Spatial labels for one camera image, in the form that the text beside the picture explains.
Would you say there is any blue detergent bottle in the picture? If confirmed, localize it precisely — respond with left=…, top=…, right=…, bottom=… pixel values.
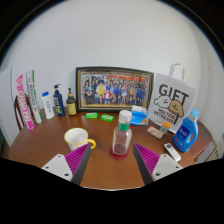
left=172, top=107, right=200, bottom=153

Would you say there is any dark blue pump bottle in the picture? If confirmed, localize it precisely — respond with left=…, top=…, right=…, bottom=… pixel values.
left=52, top=83, right=66, bottom=118

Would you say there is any white tube bottle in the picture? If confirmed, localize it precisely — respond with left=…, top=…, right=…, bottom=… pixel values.
left=41, top=91, right=56, bottom=120

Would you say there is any clear green-labelled plastic bottle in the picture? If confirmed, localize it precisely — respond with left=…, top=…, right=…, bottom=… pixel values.
left=111, top=109, right=133, bottom=156

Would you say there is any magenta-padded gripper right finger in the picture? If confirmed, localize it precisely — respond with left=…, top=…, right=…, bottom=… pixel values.
left=132, top=143, right=184, bottom=186

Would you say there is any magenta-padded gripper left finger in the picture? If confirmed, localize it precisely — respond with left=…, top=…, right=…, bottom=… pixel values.
left=41, top=143, right=93, bottom=186

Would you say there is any white flat panel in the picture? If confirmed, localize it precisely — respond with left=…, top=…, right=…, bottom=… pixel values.
left=0, top=67, right=18, bottom=146

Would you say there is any long pink-printed box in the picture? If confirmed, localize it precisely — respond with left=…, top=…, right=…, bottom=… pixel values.
left=15, top=73, right=36, bottom=131

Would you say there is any blue tissue pack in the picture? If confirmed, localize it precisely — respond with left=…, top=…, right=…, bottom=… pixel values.
left=129, top=105, right=150, bottom=127

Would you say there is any white paper gift bag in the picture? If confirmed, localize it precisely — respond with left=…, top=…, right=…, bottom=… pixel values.
left=147, top=63, right=197, bottom=134

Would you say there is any white remote control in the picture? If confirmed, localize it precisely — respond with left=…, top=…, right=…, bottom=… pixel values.
left=163, top=142, right=182, bottom=163

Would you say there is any amber pump bottle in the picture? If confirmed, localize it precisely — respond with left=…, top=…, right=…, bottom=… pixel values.
left=65, top=87, right=78, bottom=117

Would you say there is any framed group photo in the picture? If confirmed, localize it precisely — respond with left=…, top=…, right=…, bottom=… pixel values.
left=74, top=66, right=155, bottom=113

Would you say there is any white mug with yellow handle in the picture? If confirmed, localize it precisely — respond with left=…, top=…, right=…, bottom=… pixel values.
left=63, top=127, right=97, bottom=152

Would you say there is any colourful cube puzzle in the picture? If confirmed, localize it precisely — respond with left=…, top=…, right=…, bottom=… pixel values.
left=159, top=121, right=172, bottom=135

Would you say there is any floral patterned pouch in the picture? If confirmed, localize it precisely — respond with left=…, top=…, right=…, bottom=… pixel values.
left=146, top=125, right=165, bottom=140

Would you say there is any long green-printed white box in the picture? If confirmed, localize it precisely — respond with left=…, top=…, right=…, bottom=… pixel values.
left=25, top=69, right=44, bottom=125

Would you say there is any white radiator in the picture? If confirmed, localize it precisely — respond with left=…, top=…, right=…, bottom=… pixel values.
left=206, top=141, right=224, bottom=163

